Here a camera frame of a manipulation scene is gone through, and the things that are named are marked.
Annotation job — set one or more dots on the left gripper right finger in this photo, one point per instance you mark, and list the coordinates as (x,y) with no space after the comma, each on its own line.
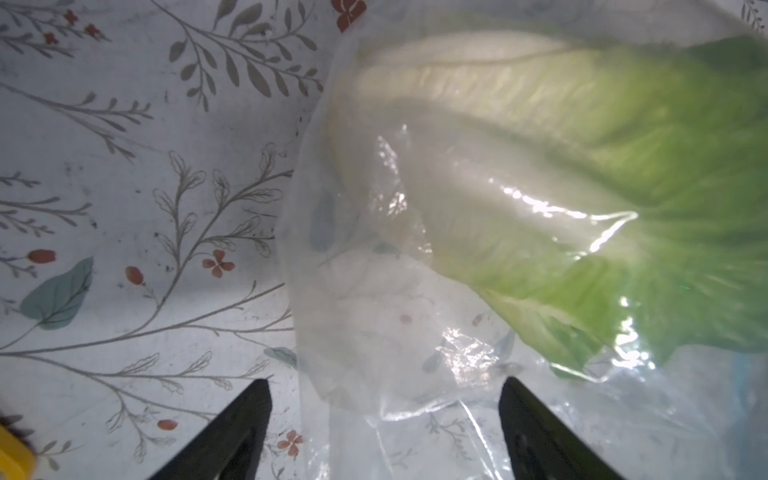
(540,445)

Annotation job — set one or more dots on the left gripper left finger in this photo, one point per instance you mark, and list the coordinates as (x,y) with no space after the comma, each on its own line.
(230,447)

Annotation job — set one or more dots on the chinese cabbage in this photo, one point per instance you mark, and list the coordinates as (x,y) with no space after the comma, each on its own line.
(597,195)

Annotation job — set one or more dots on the clear zip-top bag blue seal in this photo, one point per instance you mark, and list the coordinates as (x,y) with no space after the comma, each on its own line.
(401,369)

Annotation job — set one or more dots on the yellow calculator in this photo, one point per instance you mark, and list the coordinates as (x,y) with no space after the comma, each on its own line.
(17,460)

